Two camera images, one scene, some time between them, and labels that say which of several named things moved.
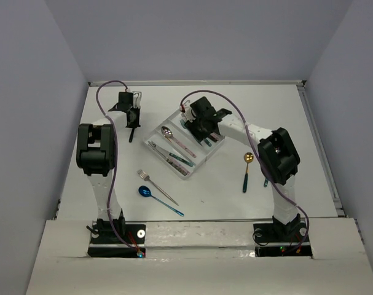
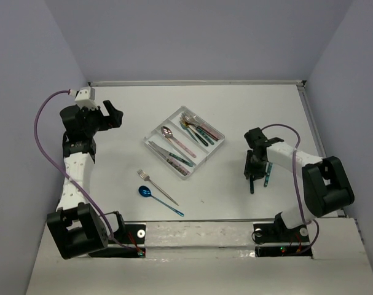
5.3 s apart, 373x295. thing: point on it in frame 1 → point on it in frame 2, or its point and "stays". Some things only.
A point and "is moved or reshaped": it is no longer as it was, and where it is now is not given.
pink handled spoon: [168, 133] stays
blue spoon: [145, 192] stays
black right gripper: [190, 125] → [249, 170]
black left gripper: [135, 124] → [112, 121]
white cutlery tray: [175, 145] stays
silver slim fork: [145, 177] stays
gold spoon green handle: [248, 157] is moved or reshaped
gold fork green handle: [131, 137] is moved or reshaped
